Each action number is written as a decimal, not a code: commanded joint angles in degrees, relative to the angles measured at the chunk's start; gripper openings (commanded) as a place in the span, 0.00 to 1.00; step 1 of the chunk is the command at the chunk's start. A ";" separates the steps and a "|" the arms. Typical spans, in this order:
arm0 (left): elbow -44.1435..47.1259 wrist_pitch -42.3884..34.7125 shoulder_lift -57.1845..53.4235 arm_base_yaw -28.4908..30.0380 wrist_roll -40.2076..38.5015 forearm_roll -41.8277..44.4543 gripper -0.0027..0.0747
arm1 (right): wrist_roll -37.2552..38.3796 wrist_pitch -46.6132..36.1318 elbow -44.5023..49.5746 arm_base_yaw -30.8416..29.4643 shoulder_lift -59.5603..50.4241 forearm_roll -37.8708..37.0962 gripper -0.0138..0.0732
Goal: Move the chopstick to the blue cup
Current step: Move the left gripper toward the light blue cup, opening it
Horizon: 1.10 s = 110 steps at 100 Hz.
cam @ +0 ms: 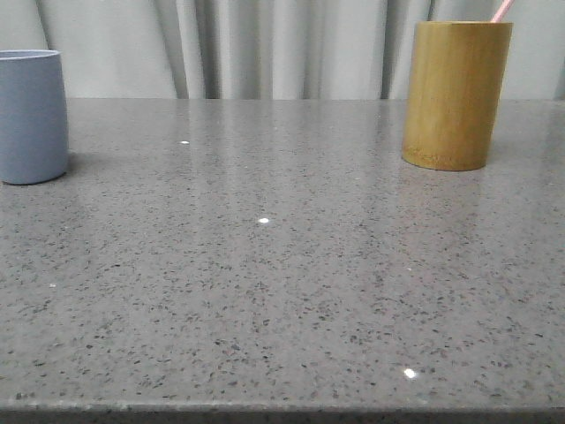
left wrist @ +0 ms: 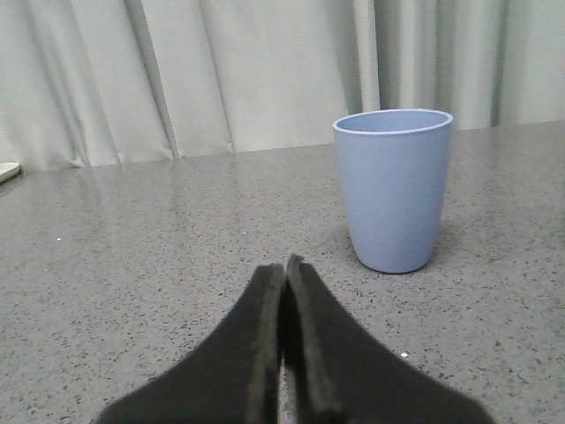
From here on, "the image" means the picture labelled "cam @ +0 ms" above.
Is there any blue plastic cup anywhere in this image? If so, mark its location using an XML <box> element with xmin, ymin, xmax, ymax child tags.
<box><xmin>1</xmin><ymin>49</ymin><xmax>69</xmax><ymax>185</ymax></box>

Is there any bamboo cylindrical holder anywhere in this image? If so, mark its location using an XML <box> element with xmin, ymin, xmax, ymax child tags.
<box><xmin>402</xmin><ymin>21</ymin><xmax>513</xmax><ymax>171</ymax></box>

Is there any pink chopstick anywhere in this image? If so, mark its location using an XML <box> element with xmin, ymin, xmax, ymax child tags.
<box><xmin>490</xmin><ymin>0</ymin><xmax>514</xmax><ymax>23</ymax></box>

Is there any grey-white curtain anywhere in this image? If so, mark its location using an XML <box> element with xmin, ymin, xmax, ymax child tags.
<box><xmin>0</xmin><ymin>0</ymin><xmax>565</xmax><ymax>101</ymax></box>

